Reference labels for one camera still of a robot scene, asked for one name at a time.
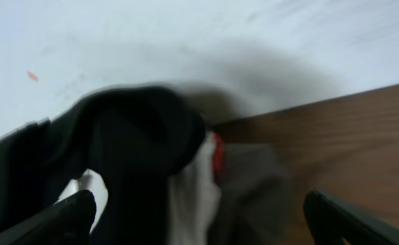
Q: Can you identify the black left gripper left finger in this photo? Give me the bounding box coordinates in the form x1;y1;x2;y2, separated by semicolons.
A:
0;190;97;245

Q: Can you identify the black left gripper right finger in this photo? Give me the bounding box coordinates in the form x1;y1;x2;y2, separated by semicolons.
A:
303;190;399;245

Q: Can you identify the black t-shirt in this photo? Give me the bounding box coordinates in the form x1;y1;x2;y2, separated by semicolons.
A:
0;87;206;244

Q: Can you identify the grey folded shirt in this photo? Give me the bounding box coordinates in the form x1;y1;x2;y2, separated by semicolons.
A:
208;144;291;245

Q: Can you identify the white folded shirt top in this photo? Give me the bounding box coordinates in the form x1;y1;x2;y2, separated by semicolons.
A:
58;131;223;245

